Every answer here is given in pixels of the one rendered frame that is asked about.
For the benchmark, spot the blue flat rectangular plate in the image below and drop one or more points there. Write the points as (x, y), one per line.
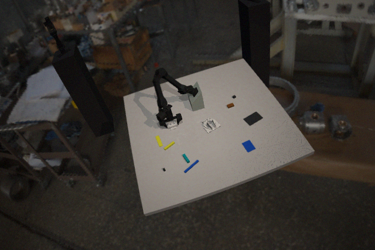
(248, 146)

